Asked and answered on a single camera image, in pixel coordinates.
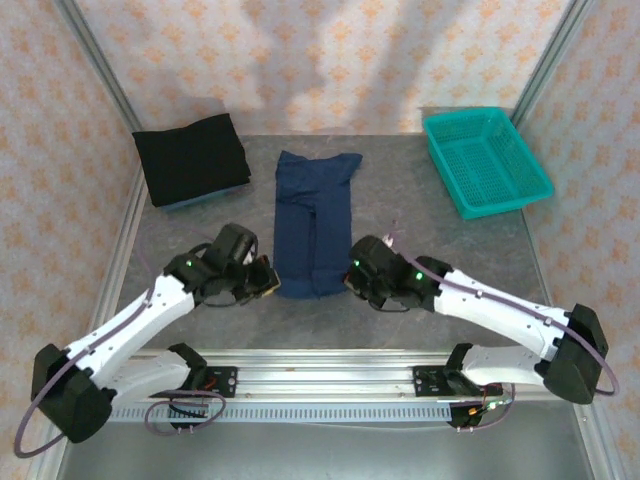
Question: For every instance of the navy blue t-shirt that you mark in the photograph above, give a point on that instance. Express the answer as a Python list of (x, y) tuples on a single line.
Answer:
[(300, 225)]

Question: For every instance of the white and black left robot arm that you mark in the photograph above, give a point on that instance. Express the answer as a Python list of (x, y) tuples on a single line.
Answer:
[(125, 325)]

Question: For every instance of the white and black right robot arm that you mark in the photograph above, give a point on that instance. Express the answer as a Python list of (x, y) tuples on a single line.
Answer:
[(500, 312)]

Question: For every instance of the folded black t-shirt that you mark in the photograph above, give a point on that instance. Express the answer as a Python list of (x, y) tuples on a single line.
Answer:
[(190, 160)]

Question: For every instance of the teal plastic mesh basket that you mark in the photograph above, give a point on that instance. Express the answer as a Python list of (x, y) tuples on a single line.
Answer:
[(480, 165)]

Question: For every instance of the grey metal sheet panel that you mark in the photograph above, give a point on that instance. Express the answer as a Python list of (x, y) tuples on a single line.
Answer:
[(325, 455)]

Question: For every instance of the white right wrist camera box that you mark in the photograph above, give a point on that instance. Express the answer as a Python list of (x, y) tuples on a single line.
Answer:
[(389, 241)]

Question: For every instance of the aluminium crossbeam rail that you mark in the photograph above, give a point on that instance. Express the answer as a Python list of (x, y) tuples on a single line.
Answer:
[(325, 380)]

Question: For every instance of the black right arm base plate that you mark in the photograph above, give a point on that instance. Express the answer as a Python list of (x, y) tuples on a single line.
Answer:
[(425, 382)]

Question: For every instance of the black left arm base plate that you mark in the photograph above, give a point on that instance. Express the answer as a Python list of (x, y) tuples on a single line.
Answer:
[(227, 382)]

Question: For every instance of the aluminium frame corner post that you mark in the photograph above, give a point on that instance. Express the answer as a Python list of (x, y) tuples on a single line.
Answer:
[(550, 62), (105, 65)]

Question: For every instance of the aluminium frame leg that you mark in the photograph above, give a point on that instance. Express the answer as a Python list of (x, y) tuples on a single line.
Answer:
[(595, 445), (47, 465)]

